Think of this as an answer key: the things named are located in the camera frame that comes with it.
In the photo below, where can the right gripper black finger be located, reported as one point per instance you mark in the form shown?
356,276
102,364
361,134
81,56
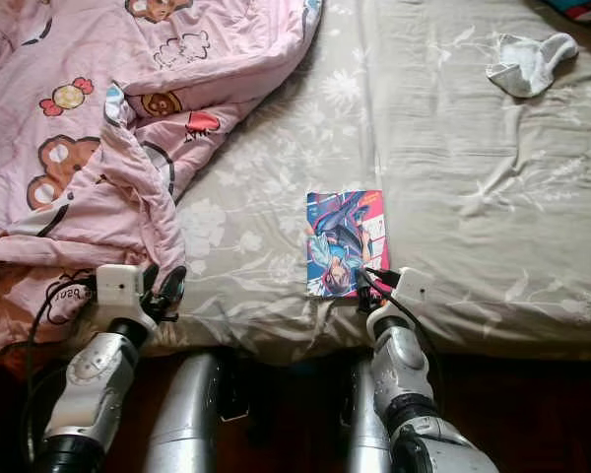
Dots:
361,282

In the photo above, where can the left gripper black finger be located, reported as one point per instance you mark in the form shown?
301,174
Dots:
174,284

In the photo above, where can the colourful anime cover book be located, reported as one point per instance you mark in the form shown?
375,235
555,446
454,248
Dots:
345,236

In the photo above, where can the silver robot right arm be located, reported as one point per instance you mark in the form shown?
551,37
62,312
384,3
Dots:
399,370

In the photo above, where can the silver robot left leg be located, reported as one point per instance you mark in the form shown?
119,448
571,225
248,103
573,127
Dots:
187,414

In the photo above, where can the silver robot leg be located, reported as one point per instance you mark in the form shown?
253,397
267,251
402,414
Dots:
187,414
364,424

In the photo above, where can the silver robot right leg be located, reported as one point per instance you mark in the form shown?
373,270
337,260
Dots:
364,424

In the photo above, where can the grey floral bed sheet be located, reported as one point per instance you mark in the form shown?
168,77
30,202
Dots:
463,197

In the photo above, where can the pink bear print blanket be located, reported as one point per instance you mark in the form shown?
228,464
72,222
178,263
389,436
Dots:
79,59

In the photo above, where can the crumpled white sock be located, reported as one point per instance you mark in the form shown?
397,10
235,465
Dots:
527,67

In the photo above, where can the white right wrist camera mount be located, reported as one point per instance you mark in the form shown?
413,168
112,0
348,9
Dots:
414,286

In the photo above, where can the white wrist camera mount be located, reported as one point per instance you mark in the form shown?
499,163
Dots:
118,286
414,286

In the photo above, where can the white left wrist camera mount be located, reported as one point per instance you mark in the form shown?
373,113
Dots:
118,286

